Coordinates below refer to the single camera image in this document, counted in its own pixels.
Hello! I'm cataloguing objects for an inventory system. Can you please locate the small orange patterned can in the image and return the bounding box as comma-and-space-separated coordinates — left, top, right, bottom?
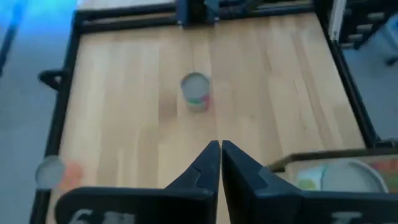
34, 154, 85, 191

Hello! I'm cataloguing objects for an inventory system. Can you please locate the black desk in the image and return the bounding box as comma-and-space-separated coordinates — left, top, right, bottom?
338, 0, 398, 66

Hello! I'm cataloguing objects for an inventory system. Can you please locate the wooden shelf board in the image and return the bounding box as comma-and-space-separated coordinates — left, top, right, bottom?
284, 154, 398, 194

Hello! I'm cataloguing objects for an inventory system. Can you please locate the white can, red green print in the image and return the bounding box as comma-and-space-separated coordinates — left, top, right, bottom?
180, 72, 211, 113

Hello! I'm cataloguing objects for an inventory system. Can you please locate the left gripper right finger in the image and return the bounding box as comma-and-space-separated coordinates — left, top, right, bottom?
221, 139, 398, 224

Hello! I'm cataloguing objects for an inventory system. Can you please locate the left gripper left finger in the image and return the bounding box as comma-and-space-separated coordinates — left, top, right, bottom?
54, 139, 221, 224

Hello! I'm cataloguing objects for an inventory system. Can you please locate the black bracket box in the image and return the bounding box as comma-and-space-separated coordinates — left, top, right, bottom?
37, 68, 68, 91

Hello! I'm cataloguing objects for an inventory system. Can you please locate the black aluminium table frame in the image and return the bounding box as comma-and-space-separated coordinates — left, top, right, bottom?
29, 0, 398, 224

